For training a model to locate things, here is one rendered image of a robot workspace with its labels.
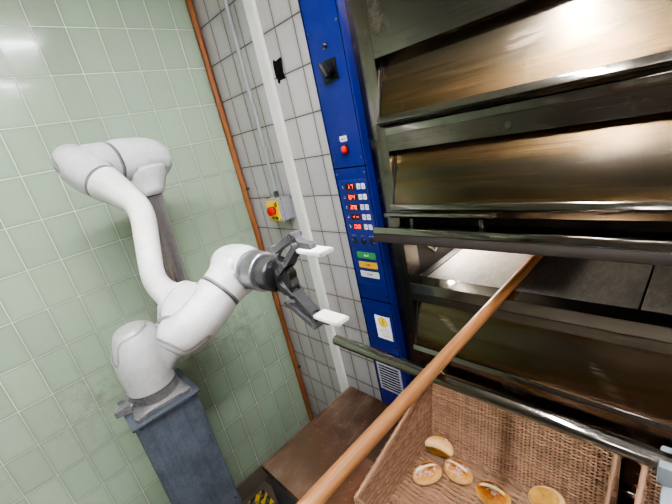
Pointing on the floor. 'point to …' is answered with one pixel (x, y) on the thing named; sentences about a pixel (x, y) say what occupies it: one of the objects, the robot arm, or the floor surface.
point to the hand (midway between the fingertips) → (331, 287)
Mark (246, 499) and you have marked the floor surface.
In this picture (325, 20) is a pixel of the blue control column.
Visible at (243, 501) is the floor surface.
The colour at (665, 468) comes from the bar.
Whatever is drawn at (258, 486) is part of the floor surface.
